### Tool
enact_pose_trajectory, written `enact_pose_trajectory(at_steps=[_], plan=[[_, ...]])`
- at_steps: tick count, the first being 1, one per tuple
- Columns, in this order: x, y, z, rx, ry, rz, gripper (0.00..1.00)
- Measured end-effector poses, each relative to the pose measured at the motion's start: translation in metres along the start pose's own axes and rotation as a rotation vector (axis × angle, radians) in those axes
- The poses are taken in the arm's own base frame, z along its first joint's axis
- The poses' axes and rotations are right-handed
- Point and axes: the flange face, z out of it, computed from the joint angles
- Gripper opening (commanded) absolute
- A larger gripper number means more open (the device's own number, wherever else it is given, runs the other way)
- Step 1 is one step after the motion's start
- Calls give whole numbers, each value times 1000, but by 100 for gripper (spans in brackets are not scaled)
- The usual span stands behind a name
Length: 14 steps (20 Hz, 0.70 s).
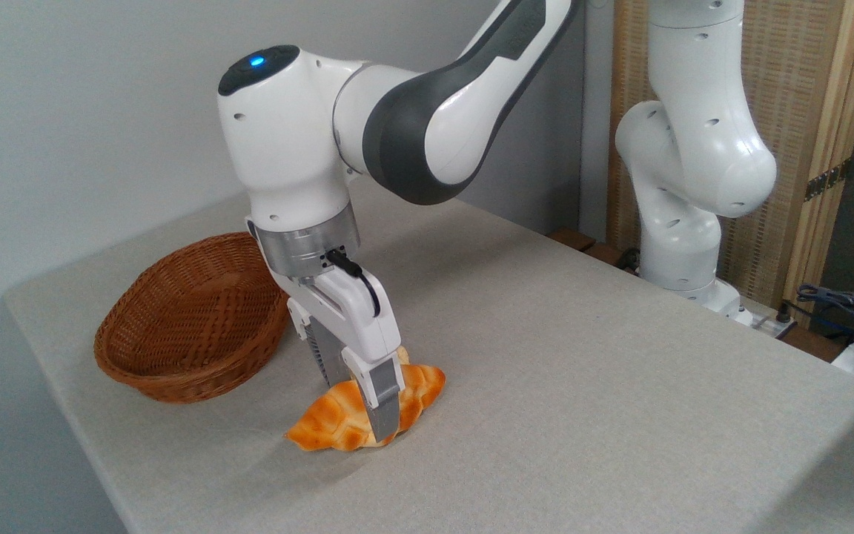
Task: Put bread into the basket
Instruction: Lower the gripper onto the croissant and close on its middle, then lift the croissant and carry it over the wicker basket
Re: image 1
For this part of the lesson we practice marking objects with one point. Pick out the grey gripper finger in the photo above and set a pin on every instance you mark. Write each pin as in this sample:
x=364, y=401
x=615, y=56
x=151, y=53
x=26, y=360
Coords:
x=323, y=356
x=384, y=400

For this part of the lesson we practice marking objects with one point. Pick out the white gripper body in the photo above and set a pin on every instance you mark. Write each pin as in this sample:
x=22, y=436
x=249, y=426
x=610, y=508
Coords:
x=353, y=319

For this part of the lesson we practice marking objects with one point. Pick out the orange striped croissant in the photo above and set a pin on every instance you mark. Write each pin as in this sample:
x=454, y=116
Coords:
x=323, y=423

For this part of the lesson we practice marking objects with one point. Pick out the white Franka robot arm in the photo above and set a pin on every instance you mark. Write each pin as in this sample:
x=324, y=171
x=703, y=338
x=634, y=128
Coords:
x=286, y=148

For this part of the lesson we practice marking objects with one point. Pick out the pale round bread roll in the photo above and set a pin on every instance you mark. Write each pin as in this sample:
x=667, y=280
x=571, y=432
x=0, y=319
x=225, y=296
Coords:
x=402, y=356

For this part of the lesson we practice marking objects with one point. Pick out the brown wicker basket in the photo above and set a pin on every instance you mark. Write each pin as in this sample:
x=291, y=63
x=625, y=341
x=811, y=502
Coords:
x=175, y=334

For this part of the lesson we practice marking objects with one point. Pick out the dark metal screen hinge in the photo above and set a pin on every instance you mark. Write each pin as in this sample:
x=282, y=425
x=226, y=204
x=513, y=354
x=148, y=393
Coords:
x=826, y=181

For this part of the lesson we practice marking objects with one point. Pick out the wooden folding screen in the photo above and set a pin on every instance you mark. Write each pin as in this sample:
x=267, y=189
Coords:
x=798, y=89

